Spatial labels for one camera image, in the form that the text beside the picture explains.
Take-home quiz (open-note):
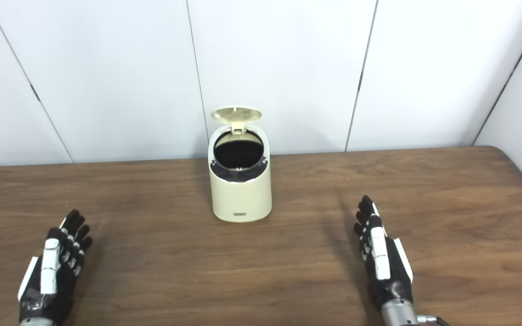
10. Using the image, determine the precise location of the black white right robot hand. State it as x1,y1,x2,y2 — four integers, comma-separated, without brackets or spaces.
354,195,414,311

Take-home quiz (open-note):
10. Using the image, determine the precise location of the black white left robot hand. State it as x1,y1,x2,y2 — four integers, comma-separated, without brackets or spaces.
18,209,93,324

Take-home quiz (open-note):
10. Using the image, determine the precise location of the cream-colored lidded bin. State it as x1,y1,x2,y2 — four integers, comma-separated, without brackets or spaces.
208,106,273,223

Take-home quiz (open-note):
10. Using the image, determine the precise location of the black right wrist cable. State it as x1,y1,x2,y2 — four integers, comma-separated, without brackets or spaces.
417,314,450,326

